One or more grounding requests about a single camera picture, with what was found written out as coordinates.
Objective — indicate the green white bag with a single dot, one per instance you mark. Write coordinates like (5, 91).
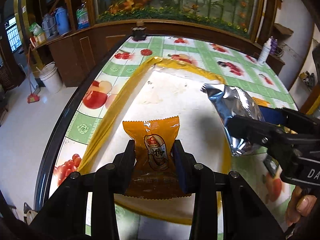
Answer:
(35, 29)

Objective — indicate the wooden cabinet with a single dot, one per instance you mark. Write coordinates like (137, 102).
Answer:
(76, 54)

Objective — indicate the yellow cardboard box tray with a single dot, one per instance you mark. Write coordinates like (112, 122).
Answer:
(159, 89)

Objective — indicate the small orange snack packet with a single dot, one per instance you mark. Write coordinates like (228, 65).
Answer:
(154, 175)

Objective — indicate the blue thermos flask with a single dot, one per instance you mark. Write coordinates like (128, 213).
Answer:
(61, 18)

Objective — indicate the silver foil snack bag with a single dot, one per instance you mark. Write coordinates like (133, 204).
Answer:
(230, 101)

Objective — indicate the red broom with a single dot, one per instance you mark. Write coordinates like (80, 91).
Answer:
(32, 97)

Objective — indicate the grey thermos flask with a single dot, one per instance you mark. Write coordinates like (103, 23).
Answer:
(49, 26)

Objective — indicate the right hand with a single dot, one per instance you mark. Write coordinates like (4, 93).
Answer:
(300, 205)

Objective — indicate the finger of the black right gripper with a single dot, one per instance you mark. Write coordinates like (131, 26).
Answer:
(294, 120)
(263, 133)

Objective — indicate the floral landscape glass panel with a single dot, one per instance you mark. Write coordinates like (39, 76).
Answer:
(233, 16)

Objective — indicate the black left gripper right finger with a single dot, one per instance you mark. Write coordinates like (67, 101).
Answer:
(198, 179)

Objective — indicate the white plastic bucket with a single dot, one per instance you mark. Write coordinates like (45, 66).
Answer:
(50, 77)

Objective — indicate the purple bottles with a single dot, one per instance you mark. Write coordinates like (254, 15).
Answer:
(274, 44)

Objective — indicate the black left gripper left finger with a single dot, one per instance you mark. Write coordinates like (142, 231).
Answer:
(113, 178)

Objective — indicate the fruit pattern green tablecloth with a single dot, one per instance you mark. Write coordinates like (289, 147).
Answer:
(237, 69)

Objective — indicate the white spray bottle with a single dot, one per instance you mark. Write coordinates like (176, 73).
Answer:
(265, 52)

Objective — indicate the dark glass ink bottle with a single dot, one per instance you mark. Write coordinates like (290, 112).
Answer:
(138, 32)

